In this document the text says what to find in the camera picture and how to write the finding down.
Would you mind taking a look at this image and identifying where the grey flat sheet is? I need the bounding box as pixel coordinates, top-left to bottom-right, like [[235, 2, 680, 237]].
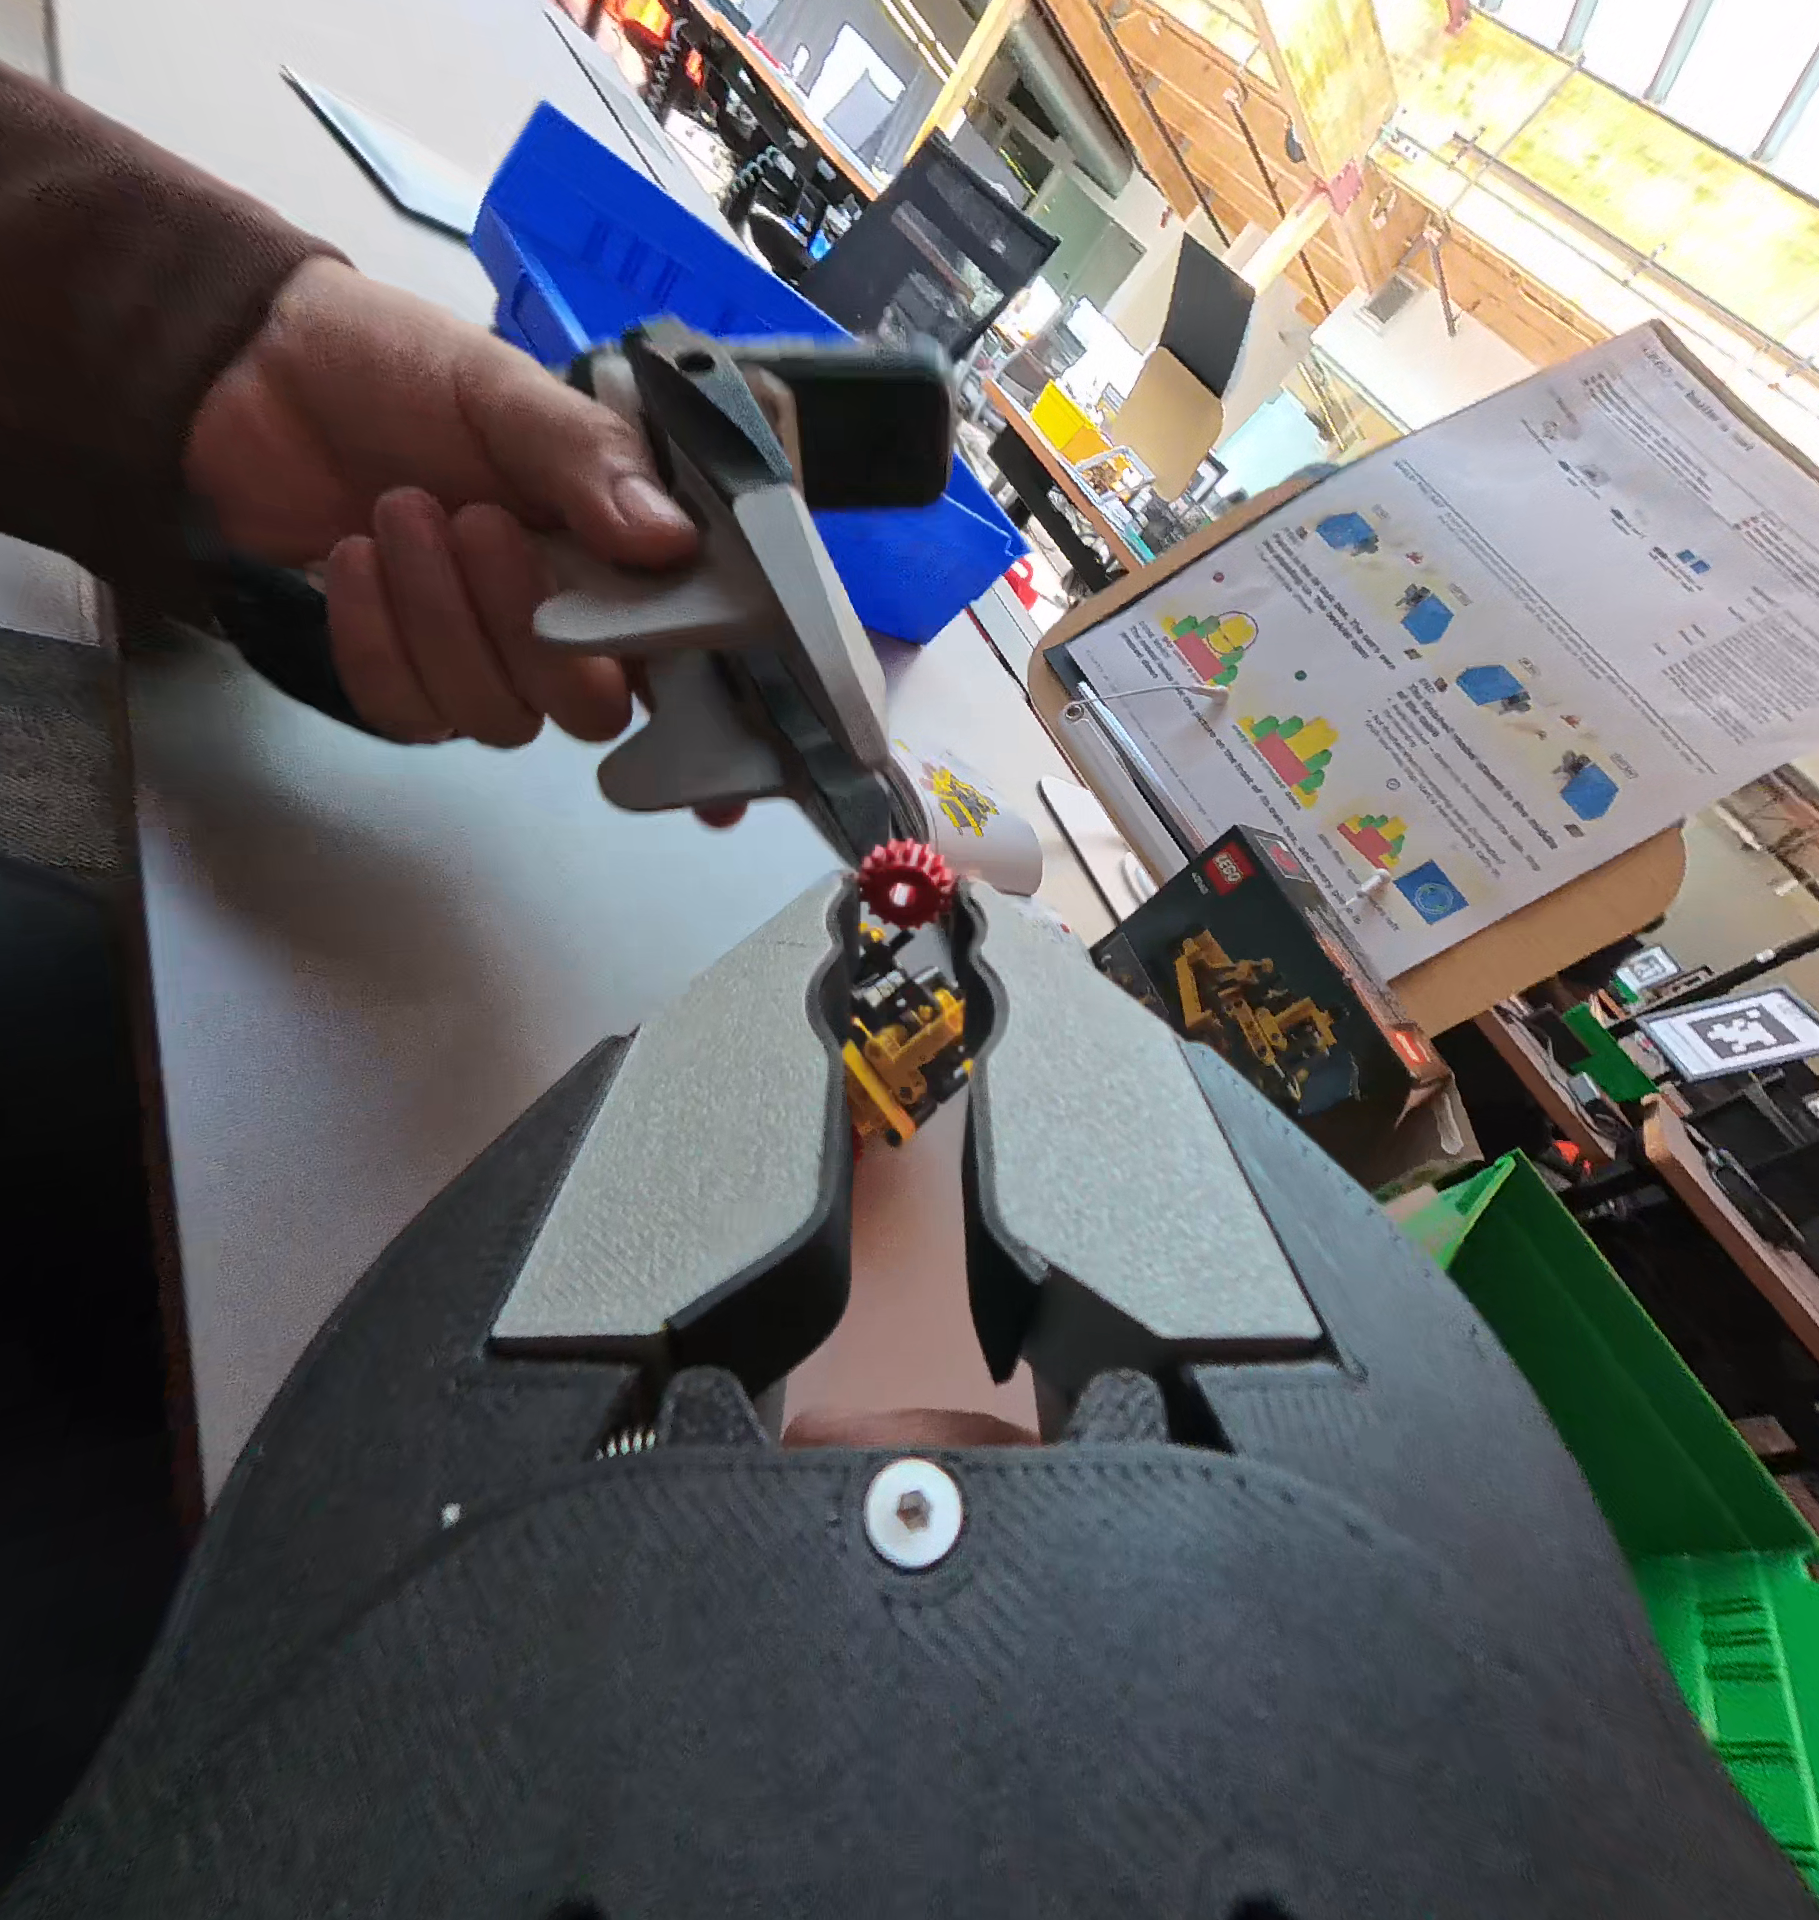
[[279, 66, 487, 245]]

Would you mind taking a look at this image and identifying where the white cable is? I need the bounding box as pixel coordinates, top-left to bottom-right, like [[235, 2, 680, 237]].
[[1062, 677, 1239, 725]]

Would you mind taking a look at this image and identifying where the black monitor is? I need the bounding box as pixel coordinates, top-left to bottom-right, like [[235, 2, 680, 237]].
[[797, 131, 1063, 365]]

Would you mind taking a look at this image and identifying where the yellow lego vehicle model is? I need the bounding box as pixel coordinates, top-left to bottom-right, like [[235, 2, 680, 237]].
[[839, 914, 989, 1153]]

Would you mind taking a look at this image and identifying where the printed instruction sheet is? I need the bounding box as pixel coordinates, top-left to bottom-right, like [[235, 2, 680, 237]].
[[1062, 319, 1819, 980]]

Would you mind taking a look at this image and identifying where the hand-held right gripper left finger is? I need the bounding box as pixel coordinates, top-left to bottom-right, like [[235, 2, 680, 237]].
[[485, 874, 863, 1400]]

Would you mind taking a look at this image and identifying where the black and white marker sign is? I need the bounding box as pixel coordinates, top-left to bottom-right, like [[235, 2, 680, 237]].
[[1635, 982, 1819, 1084]]

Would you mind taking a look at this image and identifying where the dark lego set box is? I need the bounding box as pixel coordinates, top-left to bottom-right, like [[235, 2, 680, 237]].
[[1085, 825, 1454, 1161]]

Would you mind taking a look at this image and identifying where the yellow plastic bin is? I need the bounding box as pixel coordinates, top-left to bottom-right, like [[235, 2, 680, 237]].
[[1029, 381, 1118, 464]]

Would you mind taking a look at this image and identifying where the person's left hand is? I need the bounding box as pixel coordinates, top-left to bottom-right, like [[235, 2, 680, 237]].
[[180, 256, 753, 834]]

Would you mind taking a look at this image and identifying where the blue plastic bin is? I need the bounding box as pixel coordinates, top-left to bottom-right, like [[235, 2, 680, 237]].
[[471, 99, 1034, 650]]

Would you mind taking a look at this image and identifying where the green plastic bin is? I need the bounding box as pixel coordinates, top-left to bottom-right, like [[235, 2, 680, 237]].
[[1392, 1152, 1819, 1920]]

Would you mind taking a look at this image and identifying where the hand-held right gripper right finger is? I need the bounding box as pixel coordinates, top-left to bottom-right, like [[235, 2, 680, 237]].
[[949, 882, 1326, 1385]]

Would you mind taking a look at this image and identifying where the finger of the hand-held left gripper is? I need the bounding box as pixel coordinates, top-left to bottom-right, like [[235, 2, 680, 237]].
[[730, 487, 919, 872]]

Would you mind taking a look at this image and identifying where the black and tan chair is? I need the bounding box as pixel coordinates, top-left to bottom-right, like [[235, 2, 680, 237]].
[[1107, 232, 1259, 500]]

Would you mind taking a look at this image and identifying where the red lego gear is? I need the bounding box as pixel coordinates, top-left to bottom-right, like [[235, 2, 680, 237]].
[[855, 840, 959, 933]]

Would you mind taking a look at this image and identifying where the white lego instruction booklet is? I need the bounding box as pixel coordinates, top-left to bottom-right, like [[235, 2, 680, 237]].
[[890, 741, 1049, 902]]

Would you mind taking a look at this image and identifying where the person's left forearm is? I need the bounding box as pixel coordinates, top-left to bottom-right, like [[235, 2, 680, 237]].
[[0, 29, 356, 617]]

